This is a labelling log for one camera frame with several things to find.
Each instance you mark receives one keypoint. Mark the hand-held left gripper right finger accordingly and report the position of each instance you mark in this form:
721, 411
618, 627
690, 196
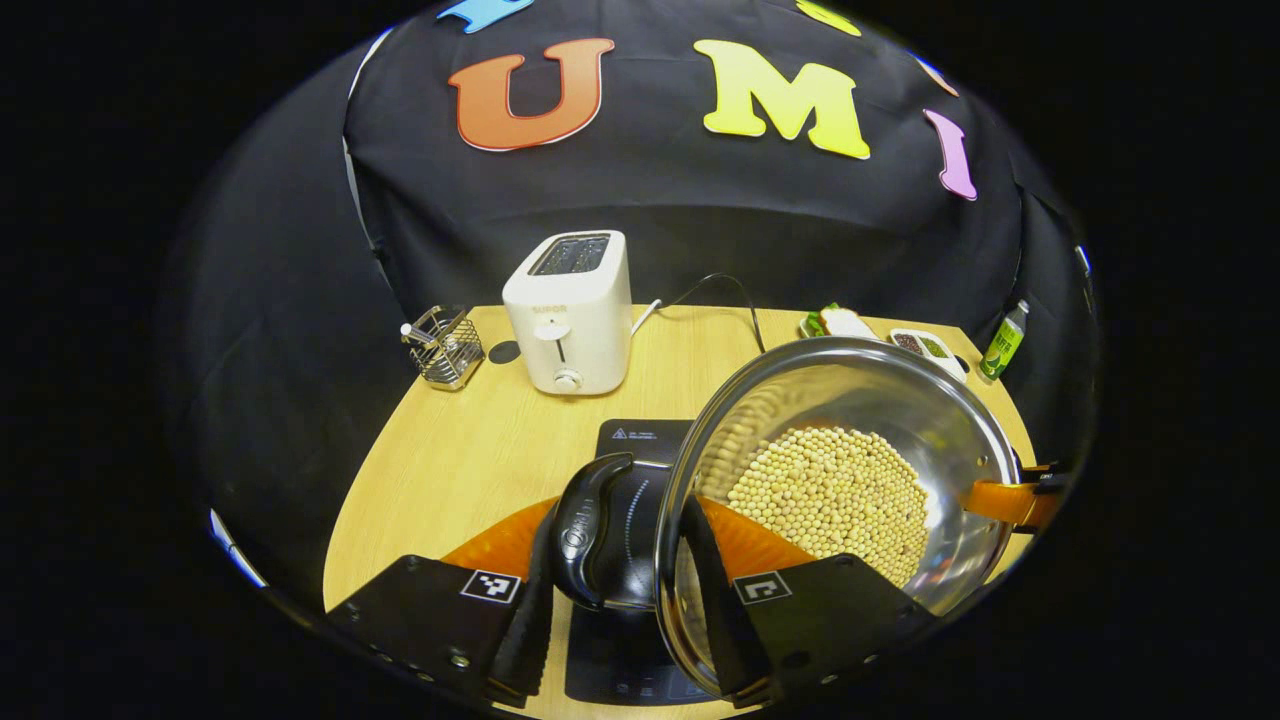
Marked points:
720, 600

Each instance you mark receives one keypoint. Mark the stainless steel pot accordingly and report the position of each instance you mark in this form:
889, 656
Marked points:
880, 400

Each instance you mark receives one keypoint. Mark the white toaster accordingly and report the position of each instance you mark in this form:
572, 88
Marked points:
570, 320

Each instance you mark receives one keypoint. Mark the green label drink bottle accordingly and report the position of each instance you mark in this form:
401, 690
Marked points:
1003, 345

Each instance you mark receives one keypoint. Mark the white divided plate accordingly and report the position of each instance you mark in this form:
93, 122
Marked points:
950, 362

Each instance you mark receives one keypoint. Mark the green mung beans heap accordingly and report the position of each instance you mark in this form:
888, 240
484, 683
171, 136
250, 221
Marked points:
935, 347

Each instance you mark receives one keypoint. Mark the sandwich with lettuce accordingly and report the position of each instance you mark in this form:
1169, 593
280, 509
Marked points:
850, 322

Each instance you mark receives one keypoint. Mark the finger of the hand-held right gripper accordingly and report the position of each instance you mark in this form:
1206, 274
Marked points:
1010, 503

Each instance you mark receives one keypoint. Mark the pile of soybeans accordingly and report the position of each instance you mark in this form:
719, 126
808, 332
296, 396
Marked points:
830, 490

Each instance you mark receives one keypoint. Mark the dark red beans heap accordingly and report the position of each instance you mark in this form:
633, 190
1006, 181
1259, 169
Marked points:
908, 343

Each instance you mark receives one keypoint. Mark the black induction cooktop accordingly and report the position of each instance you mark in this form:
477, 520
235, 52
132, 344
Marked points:
640, 440

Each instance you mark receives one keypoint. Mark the small white sandwich plate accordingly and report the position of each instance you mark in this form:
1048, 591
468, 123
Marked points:
872, 334

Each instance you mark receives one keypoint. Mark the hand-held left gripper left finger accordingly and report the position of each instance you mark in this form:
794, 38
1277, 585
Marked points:
530, 645

